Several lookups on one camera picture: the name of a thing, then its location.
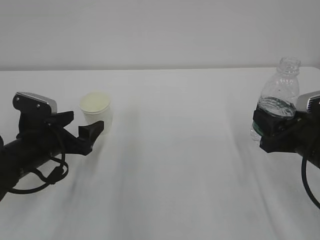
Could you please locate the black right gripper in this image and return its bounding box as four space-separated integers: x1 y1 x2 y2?
252 109 320 154

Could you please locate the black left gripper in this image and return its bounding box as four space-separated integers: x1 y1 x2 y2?
44 111 104 156

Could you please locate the white paper cup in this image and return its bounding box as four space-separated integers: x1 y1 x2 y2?
79 92 113 135

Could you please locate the clear plastic water bottle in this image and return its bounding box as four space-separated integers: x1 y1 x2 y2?
250 56 302 142

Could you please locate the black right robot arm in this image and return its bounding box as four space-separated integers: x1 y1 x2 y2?
253 108 320 168

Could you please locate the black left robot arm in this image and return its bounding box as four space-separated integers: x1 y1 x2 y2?
0 111 104 198

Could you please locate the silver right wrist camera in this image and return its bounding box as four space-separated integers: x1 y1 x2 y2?
295 90 320 113

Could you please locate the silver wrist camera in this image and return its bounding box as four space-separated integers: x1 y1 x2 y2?
11 91 58 138
295 90 320 113

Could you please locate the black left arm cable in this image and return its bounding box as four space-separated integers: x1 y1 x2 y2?
9 124 70 195

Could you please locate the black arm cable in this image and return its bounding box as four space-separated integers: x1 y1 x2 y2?
300 156 320 211
9 124 70 195

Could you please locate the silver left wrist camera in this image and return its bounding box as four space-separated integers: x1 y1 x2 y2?
11 91 58 138

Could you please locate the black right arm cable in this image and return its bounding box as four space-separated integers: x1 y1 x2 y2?
300 156 320 211

